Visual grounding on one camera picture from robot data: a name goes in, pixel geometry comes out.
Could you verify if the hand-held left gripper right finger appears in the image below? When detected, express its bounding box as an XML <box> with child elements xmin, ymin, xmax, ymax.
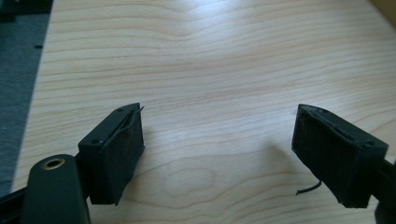
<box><xmin>290</xmin><ymin>104</ymin><xmax>389</xmax><ymax>209</ymax></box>

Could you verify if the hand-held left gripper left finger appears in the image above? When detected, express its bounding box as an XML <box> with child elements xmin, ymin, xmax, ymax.
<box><xmin>77</xmin><ymin>102</ymin><xmax>147</xmax><ymax>206</ymax></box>

